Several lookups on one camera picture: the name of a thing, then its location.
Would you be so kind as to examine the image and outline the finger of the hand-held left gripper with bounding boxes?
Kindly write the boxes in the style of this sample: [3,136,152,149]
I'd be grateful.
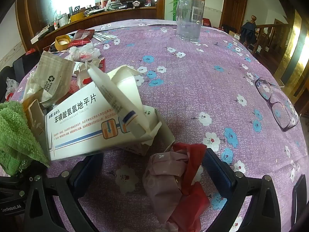
[0,174,40,192]

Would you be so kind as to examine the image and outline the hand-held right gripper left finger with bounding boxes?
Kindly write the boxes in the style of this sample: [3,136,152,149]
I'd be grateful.
[24,153,105,232]

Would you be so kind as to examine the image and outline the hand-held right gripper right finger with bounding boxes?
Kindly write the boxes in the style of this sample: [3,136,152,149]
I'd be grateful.
[202,147,285,232]

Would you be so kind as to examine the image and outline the white cloth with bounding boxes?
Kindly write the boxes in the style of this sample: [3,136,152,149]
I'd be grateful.
[45,65,163,162]

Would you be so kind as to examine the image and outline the green towel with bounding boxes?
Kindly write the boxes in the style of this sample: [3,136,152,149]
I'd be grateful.
[0,101,51,176]

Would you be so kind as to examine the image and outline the pink paper bag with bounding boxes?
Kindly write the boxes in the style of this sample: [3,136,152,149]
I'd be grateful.
[142,150,191,224]

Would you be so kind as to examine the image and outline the brown paper packet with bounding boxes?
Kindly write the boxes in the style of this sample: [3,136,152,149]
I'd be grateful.
[23,99,49,148]

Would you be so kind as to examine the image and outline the red cigarette box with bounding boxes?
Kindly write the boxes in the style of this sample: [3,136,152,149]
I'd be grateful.
[74,57,107,89]

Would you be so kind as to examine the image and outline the purple eyeglasses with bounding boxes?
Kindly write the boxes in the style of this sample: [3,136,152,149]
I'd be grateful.
[245,75,301,132]

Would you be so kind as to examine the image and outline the purple floral tablecloth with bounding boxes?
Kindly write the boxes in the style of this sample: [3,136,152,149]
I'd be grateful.
[0,19,309,232]

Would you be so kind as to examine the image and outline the white red plastic bag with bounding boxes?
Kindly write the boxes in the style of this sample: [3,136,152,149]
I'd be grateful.
[4,77,20,102]

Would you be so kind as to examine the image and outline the brown paper bag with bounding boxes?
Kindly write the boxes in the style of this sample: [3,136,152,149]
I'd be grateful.
[23,51,76,109]

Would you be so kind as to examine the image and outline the yellow tape roll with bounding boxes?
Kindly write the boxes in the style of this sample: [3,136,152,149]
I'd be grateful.
[55,35,72,52]

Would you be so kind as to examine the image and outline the red packet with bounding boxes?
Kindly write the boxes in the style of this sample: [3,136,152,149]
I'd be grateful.
[68,29,95,48]

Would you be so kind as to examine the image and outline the white wrapped sticks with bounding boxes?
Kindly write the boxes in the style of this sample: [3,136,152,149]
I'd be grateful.
[93,31,119,42]

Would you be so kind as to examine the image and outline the dark jacket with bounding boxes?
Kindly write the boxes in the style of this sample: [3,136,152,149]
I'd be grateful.
[241,21,258,47]

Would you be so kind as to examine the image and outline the wooden stair railing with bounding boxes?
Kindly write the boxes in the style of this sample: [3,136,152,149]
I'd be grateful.
[241,15,291,56]

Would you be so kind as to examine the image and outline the wooden sideboard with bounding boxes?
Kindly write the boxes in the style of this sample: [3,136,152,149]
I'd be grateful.
[16,0,167,54]

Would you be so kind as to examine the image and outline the clear plastic cup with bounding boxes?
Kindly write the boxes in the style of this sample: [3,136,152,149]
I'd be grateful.
[175,0,205,41]

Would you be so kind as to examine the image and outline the row of assorted small items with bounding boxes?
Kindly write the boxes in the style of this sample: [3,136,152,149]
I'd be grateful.
[31,0,156,44]

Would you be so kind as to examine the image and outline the wooden door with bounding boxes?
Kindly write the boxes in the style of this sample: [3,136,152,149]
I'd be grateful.
[219,0,249,29]

